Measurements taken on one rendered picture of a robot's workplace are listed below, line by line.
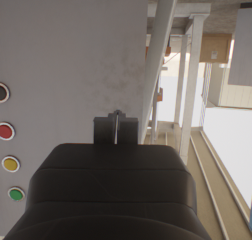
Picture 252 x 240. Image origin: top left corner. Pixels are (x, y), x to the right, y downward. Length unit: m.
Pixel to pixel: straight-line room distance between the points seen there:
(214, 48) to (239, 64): 2.72
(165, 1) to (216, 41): 5.33
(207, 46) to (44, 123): 5.72
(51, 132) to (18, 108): 0.06
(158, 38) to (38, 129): 0.46
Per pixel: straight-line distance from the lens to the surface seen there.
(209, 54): 5.89
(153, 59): 0.62
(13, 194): 0.38
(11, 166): 0.35
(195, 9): 3.23
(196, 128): 11.84
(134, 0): 0.27
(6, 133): 0.33
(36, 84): 0.29
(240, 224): 6.18
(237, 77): 3.26
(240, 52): 3.27
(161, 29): 0.62
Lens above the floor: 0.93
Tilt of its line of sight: 15 degrees up
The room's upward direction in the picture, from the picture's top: 178 degrees counter-clockwise
